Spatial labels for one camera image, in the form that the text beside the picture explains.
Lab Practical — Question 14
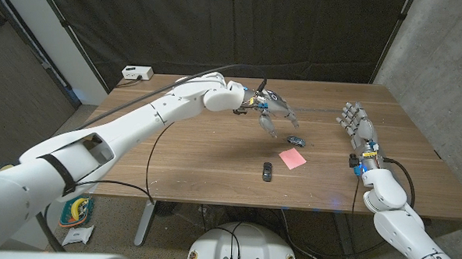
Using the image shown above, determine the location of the grey tape outline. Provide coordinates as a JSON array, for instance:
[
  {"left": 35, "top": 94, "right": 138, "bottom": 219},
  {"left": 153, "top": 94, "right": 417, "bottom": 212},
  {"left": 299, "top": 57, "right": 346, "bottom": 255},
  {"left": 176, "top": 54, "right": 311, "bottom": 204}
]
[{"left": 91, "top": 98, "right": 416, "bottom": 204}]

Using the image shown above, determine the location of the white cabinet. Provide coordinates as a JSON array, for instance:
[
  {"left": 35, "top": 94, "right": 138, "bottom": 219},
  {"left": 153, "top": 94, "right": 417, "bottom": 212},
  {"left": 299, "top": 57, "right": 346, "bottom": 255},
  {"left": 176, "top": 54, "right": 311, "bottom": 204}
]
[{"left": 5, "top": 201, "right": 63, "bottom": 253}]

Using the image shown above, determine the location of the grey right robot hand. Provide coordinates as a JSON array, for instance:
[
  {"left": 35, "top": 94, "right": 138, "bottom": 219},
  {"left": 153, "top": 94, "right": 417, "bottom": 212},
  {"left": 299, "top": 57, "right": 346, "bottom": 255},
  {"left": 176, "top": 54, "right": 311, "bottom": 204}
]
[{"left": 333, "top": 101, "right": 388, "bottom": 179}]

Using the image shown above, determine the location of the white plastic packet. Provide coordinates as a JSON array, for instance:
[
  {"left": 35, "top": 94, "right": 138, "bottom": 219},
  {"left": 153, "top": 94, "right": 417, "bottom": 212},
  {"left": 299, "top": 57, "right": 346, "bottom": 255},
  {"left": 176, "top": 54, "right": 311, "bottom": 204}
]
[{"left": 61, "top": 223, "right": 95, "bottom": 247}]

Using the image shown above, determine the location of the teal tray with banana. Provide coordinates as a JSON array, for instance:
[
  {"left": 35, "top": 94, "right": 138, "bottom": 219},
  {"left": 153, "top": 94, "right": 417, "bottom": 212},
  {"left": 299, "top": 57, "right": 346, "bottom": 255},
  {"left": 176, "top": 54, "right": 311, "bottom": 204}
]
[{"left": 58, "top": 194, "right": 95, "bottom": 229}]

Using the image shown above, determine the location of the pink sticky note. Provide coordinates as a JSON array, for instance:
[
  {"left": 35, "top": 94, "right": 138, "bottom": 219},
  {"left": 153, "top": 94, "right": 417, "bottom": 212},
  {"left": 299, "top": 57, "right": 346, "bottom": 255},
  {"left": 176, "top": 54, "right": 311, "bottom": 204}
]
[{"left": 278, "top": 147, "right": 308, "bottom": 172}]

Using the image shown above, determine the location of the blue silver toy car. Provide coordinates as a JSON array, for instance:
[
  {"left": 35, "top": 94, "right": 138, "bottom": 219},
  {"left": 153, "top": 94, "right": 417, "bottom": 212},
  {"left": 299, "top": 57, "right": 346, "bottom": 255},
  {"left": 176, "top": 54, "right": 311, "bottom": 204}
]
[{"left": 286, "top": 134, "right": 307, "bottom": 148}]

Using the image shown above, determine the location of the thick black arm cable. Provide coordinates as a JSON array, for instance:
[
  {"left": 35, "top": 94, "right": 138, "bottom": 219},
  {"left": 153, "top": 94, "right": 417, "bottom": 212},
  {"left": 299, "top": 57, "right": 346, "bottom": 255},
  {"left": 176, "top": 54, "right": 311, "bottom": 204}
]
[
  {"left": 311, "top": 154, "right": 417, "bottom": 259},
  {"left": 33, "top": 55, "right": 269, "bottom": 259}
]

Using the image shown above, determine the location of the black torso cable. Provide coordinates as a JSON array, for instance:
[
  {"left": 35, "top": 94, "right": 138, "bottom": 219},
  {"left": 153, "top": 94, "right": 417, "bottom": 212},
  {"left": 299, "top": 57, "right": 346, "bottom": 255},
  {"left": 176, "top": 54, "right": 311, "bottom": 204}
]
[{"left": 209, "top": 221, "right": 247, "bottom": 259}]

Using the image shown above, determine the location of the black toy car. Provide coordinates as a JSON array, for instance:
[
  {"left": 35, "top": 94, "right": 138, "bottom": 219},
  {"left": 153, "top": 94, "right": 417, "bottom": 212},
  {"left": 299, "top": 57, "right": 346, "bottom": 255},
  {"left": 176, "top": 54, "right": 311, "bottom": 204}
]
[{"left": 261, "top": 161, "right": 274, "bottom": 183}]

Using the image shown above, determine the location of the black floor fan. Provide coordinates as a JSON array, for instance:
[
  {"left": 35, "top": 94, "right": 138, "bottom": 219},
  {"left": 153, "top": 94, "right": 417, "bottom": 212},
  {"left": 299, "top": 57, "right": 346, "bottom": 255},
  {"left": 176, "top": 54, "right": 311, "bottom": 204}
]
[{"left": 152, "top": 200, "right": 182, "bottom": 218}]

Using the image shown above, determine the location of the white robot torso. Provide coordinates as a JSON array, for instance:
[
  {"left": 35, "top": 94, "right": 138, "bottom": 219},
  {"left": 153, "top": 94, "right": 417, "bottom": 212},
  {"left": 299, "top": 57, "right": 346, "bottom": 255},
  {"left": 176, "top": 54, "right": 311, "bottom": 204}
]
[{"left": 186, "top": 219, "right": 301, "bottom": 259}]

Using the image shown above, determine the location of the thin black right hand cable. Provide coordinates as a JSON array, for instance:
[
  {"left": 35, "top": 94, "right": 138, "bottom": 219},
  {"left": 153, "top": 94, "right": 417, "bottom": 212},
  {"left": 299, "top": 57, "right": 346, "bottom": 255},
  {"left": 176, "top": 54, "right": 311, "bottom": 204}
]
[{"left": 350, "top": 174, "right": 362, "bottom": 229}]

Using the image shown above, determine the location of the thin black left hand cable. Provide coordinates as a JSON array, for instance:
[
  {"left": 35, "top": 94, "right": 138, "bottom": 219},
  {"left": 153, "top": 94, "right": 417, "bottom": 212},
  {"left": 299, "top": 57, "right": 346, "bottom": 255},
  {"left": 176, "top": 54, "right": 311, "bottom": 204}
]
[{"left": 71, "top": 117, "right": 176, "bottom": 259}]

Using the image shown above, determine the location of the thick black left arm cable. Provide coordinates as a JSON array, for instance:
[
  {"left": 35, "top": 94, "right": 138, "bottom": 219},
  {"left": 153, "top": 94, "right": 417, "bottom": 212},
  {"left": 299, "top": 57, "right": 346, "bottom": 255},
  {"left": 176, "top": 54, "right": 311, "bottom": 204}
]
[{"left": 33, "top": 55, "right": 269, "bottom": 259}]

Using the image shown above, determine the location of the thin black hand cable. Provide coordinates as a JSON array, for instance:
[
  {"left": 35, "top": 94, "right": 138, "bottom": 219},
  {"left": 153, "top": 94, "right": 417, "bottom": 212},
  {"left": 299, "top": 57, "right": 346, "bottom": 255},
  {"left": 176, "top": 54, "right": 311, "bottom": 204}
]
[
  {"left": 71, "top": 117, "right": 176, "bottom": 259},
  {"left": 350, "top": 174, "right": 362, "bottom": 229}
]

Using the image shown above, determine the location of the grey table leg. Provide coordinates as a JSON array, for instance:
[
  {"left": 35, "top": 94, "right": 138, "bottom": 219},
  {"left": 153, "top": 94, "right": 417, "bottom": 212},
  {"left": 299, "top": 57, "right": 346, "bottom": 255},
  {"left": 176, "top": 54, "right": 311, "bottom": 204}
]
[
  {"left": 332, "top": 211, "right": 359, "bottom": 259},
  {"left": 133, "top": 199, "right": 157, "bottom": 247}
]

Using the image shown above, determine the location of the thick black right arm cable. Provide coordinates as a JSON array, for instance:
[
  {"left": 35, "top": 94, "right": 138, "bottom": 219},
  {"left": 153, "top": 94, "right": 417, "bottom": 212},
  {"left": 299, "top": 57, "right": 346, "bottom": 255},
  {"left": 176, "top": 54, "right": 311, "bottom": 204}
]
[{"left": 311, "top": 154, "right": 417, "bottom": 259}]

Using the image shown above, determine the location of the black backdrop curtain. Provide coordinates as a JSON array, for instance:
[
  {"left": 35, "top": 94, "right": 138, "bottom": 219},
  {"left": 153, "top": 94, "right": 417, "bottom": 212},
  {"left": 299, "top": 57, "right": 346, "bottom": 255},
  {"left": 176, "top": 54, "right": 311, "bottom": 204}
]
[{"left": 29, "top": 0, "right": 415, "bottom": 105}]

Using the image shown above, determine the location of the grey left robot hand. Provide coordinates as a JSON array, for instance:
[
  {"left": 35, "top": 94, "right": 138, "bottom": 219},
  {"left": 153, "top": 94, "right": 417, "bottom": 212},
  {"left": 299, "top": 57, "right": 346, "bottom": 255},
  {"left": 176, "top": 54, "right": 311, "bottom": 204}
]
[{"left": 230, "top": 87, "right": 302, "bottom": 140}]

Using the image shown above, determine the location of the white power box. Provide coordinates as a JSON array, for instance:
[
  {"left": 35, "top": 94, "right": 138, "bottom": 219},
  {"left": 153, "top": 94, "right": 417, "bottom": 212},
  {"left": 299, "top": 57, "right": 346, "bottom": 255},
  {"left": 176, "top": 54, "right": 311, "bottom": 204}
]
[{"left": 121, "top": 65, "right": 155, "bottom": 82}]

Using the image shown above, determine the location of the black power box cable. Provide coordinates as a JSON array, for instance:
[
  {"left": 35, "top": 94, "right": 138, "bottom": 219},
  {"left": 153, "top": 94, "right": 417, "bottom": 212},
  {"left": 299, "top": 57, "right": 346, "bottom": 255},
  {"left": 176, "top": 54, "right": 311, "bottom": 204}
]
[{"left": 114, "top": 73, "right": 144, "bottom": 90}]

